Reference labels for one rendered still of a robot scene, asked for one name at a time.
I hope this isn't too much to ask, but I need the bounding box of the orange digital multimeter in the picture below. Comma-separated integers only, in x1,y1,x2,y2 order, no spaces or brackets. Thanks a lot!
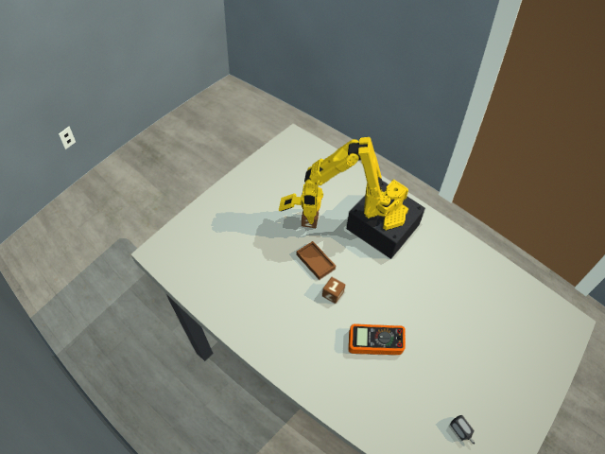
348,324,406,355

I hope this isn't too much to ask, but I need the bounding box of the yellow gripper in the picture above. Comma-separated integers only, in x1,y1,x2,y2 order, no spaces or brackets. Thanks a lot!
279,188,323,224

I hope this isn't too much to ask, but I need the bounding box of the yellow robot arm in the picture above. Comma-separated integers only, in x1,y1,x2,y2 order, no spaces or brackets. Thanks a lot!
303,137,408,230

